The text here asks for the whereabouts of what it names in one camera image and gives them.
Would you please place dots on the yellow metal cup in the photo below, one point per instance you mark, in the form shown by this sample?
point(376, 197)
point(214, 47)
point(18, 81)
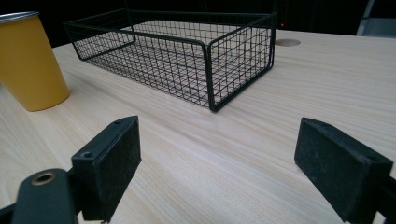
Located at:
point(29, 62)

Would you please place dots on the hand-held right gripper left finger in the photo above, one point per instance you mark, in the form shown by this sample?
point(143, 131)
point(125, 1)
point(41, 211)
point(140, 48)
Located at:
point(106, 168)

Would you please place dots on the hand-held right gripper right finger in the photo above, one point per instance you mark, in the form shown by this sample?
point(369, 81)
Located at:
point(336, 168)

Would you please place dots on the grey metal stand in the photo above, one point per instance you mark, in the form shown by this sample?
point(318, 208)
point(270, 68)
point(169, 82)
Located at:
point(377, 21)

